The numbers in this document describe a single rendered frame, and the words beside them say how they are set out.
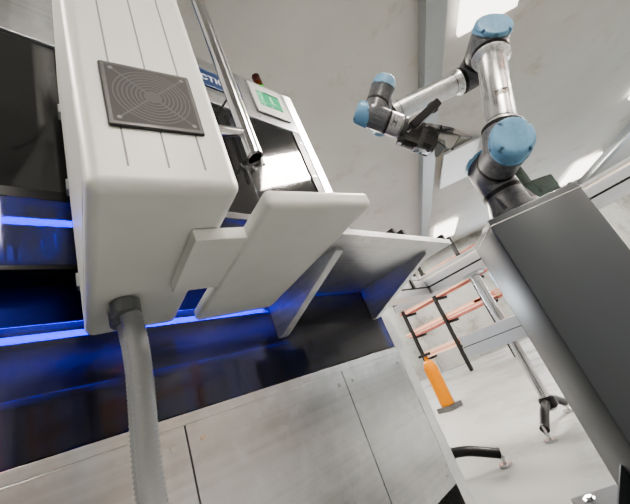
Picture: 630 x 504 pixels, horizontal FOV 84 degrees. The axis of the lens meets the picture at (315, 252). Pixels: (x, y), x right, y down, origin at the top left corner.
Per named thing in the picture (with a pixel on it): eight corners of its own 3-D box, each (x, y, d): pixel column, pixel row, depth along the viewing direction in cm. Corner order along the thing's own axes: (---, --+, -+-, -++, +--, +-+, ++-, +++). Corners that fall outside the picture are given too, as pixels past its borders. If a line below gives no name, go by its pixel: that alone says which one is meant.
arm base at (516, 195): (535, 216, 113) (518, 191, 116) (551, 196, 99) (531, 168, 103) (490, 236, 115) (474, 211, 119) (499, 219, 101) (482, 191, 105)
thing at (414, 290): (364, 301, 163) (351, 272, 169) (342, 315, 173) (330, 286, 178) (432, 292, 212) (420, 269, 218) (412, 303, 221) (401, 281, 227)
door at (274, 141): (265, 217, 137) (227, 110, 159) (337, 225, 168) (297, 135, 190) (266, 217, 137) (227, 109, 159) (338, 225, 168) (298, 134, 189)
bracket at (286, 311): (278, 338, 109) (266, 300, 114) (285, 337, 111) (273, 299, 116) (353, 290, 89) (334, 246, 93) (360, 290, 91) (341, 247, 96)
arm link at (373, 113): (362, 91, 109) (354, 112, 106) (395, 103, 109) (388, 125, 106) (357, 107, 116) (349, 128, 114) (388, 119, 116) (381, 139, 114)
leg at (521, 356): (541, 414, 174) (463, 277, 202) (545, 409, 181) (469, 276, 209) (559, 410, 169) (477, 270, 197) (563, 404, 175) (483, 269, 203)
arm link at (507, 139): (520, 181, 104) (497, 46, 123) (544, 151, 90) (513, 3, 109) (478, 183, 106) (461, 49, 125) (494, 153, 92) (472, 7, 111)
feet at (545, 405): (540, 445, 157) (523, 413, 162) (563, 411, 192) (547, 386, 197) (559, 442, 152) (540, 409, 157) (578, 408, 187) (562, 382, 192)
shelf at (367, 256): (231, 313, 113) (230, 307, 113) (363, 297, 162) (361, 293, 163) (327, 232, 84) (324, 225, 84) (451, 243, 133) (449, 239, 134)
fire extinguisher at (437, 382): (437, 412, 349) (412, 358, 369) (461, 403, 346) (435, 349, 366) (439, 415, 327) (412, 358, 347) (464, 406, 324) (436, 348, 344)
